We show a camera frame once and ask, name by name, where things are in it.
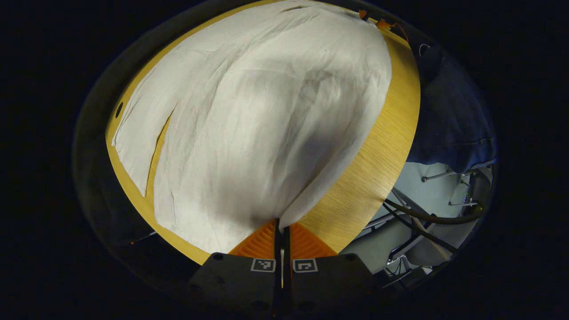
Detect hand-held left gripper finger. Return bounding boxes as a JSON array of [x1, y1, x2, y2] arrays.
[[283, 221, 381, 320], [187, 218, 282, 320]]

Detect person's dark blue clothing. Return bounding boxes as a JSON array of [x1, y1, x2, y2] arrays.
[[407, 42, 497, 175]]

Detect thick black cable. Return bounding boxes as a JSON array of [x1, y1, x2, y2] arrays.
[[383, 167, 495, 225]]

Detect white jeans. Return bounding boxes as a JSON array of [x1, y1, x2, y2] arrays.
[[111, 0, 394, 255]]

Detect thin black cable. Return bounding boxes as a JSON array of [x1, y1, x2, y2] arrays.
[[383, 204, 459, 255]]

